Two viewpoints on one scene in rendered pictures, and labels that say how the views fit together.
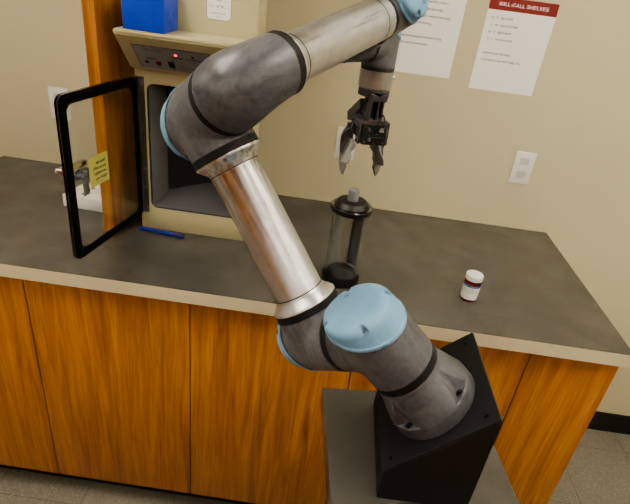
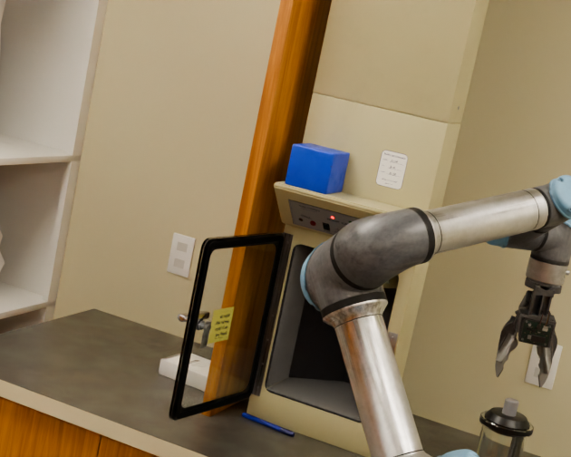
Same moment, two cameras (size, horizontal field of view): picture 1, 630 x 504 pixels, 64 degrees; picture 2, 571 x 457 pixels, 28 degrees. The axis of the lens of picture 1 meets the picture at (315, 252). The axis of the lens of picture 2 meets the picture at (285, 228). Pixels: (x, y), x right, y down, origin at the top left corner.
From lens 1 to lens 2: 111 cm
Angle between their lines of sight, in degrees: 27
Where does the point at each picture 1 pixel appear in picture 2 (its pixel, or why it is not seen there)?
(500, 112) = not seen: outside the picture
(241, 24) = (411, 194)
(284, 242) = (391, 399)
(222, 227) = (344, 432)
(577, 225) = not seen: outside the picture
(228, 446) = not seen: outside the picture
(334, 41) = (469, 223)
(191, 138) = (324, 286)
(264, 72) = (395, 238)
